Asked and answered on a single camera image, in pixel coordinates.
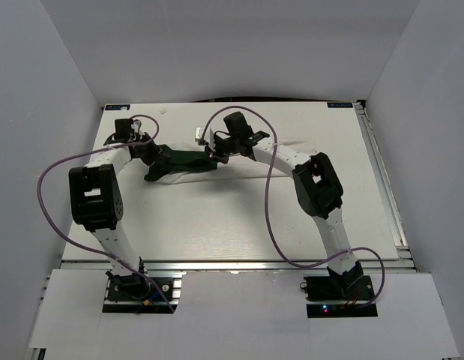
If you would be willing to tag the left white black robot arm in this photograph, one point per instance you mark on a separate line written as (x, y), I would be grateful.
(97, 204)

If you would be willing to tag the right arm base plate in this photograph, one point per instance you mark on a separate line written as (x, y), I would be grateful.
(325, 300)

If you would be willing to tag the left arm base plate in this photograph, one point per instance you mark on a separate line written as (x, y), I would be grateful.
(132, 294)

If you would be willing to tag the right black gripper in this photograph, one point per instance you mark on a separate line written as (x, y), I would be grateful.
(216, 153)

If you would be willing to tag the white green raglan t-shirt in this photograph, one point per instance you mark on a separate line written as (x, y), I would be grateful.
(186, 166)

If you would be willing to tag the blue table label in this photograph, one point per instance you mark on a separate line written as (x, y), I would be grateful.
(340, 105)
(117, 107)

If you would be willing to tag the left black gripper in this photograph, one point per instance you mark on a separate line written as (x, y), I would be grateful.
(154, 151)

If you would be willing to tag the left blue table label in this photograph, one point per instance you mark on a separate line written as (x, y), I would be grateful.
(117, 107)

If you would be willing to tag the right blue table label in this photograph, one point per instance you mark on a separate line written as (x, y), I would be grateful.
(340, 105)

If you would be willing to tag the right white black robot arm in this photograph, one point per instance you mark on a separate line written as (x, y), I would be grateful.
(317, 188)

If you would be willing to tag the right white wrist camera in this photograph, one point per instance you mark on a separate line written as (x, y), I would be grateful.
(204, 137)

